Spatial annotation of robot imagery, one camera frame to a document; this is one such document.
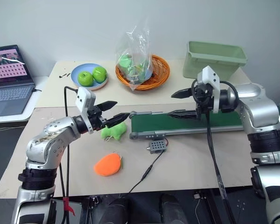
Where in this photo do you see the clear plastic bag of toys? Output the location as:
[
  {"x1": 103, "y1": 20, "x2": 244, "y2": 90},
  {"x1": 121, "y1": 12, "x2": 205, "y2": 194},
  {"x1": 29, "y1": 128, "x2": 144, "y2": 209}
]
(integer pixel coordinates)
[{"x1": 114, "y1": 24, "x2": 154, "y2": 92}]

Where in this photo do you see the black control box cable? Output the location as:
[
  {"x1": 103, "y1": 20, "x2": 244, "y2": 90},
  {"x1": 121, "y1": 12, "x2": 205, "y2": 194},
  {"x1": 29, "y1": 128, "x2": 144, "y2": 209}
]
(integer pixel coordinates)
[{"x1": 107, "y1": 149, "x2": 167, "y2": 204}]

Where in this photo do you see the green conveyor belt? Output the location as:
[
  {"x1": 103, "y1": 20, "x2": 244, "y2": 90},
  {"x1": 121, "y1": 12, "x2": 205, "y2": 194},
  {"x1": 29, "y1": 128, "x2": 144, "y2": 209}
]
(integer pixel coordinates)
[{"x1": 128, "y1": 110, "x2": 245, "y2": 140}]

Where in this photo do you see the grey perforated control box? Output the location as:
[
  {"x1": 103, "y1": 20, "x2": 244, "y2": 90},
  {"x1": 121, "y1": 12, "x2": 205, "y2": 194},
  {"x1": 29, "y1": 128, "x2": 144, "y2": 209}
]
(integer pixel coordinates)
[{"x1": 146, "y1": 140, "x2": 167, "y2": 154}]

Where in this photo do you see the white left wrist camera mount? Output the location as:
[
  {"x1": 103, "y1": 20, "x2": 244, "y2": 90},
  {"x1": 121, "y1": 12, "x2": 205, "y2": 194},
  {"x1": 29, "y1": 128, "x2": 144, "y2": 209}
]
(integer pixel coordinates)
[{"x1": 75, "y1": 87, "x2": 97, "y2": 135}]

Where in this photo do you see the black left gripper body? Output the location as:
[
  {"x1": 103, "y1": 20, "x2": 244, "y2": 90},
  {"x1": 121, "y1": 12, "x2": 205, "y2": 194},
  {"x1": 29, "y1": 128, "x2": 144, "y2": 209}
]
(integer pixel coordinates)
[{"x1": 87, "y1": 105, "x2": 107, "y2": 132}]

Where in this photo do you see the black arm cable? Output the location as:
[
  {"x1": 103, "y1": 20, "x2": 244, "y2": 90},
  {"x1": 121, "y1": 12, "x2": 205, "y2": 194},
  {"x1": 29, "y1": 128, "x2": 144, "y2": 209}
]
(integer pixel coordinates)
[
  {"x1": 191, "y1": 78, "x2": 239, "y2": 224},
  {"x1": 60, "y1": 86, "x2": 80, "y2": 224}
]

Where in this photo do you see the orange woven basket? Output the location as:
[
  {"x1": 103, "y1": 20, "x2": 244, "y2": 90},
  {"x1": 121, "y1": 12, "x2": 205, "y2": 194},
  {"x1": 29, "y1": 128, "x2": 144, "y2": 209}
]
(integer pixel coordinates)
[{"x1": 115, "y1": 55, "x2": 171, "y2": 91}]

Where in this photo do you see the pale green plastic bin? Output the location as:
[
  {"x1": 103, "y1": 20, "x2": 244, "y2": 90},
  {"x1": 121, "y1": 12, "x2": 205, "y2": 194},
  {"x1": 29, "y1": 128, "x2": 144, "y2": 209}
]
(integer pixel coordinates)
[{"x1": 182, "y1": 41, "x2": 248, "y2": 80}]

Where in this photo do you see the green apple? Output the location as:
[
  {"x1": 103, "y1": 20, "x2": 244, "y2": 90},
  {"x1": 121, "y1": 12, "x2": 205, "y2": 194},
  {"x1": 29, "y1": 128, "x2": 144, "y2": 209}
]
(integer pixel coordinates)
[
  {"x1": 77, "y1": 71, "x2": 94, "y2": 87},
  {"x1": 92, "y1": 66, "x2": 108, "y2": 84}
]

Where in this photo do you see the white side table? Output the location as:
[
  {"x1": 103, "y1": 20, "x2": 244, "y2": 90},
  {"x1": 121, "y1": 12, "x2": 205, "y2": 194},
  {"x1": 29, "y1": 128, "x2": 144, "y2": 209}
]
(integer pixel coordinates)
[{"x1": 0, "y1": 76, "x2": 55, "y2": 125}]

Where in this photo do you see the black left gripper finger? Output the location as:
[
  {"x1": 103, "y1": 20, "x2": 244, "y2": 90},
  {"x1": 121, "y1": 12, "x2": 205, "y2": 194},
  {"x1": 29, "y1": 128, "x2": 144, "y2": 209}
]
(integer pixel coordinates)
[
  {"x1": 105, "y1": 112, "x2": 131, "y2": 129},
  {"x1": 98, "y1": 100, "x2": 119, "y2": 112}
]

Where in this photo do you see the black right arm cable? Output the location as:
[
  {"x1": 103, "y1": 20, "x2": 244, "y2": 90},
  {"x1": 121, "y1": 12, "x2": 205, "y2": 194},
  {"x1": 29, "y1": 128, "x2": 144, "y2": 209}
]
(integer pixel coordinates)
[{"x1": 191, "y1": 78, "x2": 239, "y2": 224}]

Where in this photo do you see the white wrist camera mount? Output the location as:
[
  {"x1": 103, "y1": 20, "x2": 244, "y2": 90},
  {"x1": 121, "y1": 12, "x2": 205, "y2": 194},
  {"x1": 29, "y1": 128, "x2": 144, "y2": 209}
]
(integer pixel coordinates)
[
  {"x1": 75, "y1": 87, "x2": 97, "y2": 135},
  {"x1": 197, "y1": 65, "x2": 221, "y2": 114}
]

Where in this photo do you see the orange plush toy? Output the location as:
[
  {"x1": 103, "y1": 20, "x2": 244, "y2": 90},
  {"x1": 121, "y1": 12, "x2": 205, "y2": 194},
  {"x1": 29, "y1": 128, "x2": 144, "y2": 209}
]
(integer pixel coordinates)
[{"x1": 93, "y1": 152, "x2": 123, "y2": 177}]

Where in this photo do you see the light blue plate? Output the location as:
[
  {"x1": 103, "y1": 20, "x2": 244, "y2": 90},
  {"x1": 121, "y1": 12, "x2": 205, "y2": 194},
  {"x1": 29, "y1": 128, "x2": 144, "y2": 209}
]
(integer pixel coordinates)
[{"x1": 70, "y1": 63, "x2": 109, "y2": 91}]

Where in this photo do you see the grey laptop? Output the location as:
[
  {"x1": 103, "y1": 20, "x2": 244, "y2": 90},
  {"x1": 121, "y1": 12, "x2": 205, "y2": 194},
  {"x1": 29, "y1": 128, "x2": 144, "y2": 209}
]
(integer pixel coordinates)
[{"x1": 0, "y1": 44, "x2": 36, "y2": 118}]

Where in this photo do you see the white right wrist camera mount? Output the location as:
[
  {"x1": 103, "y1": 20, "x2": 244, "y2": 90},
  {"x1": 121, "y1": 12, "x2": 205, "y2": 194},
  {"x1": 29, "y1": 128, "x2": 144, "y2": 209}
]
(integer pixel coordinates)
[{"x1": 197, "y1": 65, "x2": 221, "y2": 114}]

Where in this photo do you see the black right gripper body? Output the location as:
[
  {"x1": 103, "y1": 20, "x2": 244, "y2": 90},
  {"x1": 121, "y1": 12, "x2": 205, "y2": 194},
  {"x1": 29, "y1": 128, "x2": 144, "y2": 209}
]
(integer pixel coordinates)
[{"x1": 191, "y1": 82, "x2": 215, "y2": 118}]

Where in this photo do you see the green plush toy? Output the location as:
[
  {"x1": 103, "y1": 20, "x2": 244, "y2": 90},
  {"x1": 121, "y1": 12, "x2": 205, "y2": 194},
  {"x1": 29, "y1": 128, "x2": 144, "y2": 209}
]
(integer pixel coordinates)
[{"x1": 100, "y1": 121, "x2": 127, "y2": 142}]

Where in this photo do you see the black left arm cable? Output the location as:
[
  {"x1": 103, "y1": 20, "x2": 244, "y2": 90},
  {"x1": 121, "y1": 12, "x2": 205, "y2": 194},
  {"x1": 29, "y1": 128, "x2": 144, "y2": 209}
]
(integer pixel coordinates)
[{"x1": 60, "y1": 86, "x2": 80, "y2": 224}]

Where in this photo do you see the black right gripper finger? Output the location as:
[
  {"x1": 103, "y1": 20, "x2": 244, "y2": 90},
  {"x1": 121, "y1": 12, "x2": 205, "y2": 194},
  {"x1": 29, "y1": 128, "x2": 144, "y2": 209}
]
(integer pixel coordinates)
[
  {"x1": 167, "y1": 109, "x2": 199, "y2": 121},
  {"x1": 170, "y1": 88, "x2": 193, "y2": 99}
]

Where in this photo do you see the red tape on cable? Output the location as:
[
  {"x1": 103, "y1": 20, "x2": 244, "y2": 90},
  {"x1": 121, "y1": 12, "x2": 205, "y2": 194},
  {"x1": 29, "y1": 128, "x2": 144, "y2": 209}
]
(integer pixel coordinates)
[{"x1": 63, "y1": 197, "x2": 76, "y2": 214}]

